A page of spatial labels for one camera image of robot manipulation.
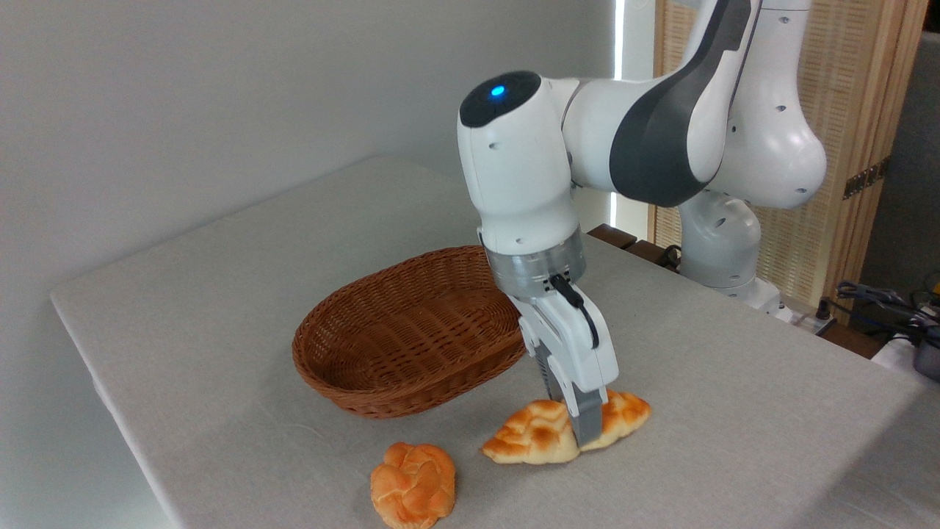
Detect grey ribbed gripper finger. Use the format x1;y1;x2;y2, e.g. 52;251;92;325
562;385;607;448
530;342;566;405

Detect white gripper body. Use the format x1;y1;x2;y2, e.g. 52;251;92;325
512;279;621;403

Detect long braided bread loaf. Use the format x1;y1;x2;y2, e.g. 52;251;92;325
482;390;653;466

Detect brown oval wicker basket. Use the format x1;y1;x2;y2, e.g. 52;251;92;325
292;245;528;420

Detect round braided bread roll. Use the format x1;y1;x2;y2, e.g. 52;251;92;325
369;442;457;529

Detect grey tablecloth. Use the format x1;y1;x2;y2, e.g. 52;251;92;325
50;154;940;529

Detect dark metal screen hinge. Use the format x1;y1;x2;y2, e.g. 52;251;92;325
842;156;892;201

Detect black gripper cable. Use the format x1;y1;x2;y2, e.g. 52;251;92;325
549;273;601;350

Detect black cables and plugs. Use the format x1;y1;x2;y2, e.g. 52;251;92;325
836;281;940;348

